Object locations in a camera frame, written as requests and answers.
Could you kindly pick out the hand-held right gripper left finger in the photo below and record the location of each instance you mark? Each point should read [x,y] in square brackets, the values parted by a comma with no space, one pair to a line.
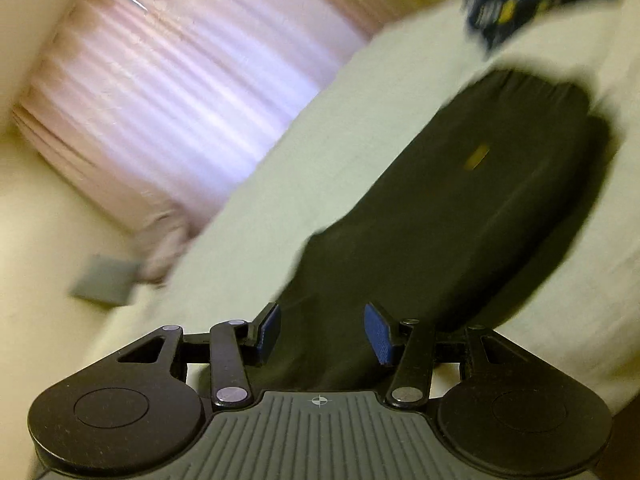
[269,332]

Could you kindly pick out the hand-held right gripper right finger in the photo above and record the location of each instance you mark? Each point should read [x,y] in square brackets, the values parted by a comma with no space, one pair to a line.
[380,335]

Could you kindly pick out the black pants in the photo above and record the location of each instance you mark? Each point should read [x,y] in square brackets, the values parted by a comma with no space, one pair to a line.
[450,210]

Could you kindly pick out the pink pillow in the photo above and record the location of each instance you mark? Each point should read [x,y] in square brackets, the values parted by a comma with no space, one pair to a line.
[165,245]

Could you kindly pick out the grey pillow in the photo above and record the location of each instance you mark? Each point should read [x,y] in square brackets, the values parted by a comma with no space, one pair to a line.
[105,280]

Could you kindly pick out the bed with striped grey cover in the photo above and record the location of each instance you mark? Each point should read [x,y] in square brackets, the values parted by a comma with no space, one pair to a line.
[300,160]

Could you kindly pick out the pink curtain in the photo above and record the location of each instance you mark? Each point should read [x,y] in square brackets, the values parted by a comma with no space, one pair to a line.
[175,85]

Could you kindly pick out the dark blue printed folded garment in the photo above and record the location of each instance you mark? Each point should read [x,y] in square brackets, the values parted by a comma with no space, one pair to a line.
[520,0]

